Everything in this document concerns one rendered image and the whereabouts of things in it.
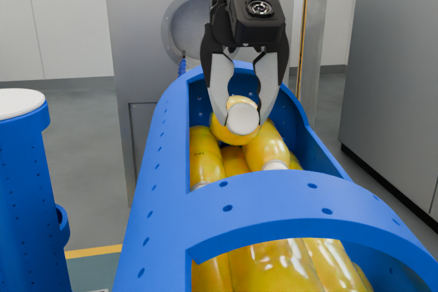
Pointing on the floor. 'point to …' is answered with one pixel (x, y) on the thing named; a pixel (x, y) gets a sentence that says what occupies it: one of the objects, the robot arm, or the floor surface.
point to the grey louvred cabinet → (395, 83)
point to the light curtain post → (312, 36)
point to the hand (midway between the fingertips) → (242, 117)
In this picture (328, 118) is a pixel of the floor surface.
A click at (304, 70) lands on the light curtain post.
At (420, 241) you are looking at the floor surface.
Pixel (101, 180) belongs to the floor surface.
